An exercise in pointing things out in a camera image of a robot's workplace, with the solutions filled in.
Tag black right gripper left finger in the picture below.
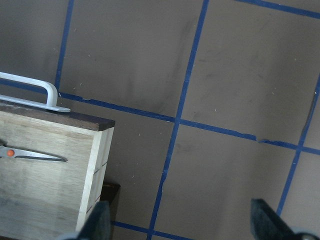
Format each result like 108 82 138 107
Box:
62 201 111 240

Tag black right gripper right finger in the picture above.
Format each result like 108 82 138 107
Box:
250 198 320 240

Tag wooden drawer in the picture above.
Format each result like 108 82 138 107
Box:
0 101 115 240

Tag grey orange handled scissors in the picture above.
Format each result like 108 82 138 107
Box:
0 141 68 163

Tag white drawer handle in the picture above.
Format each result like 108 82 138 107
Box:
0 72 71 113

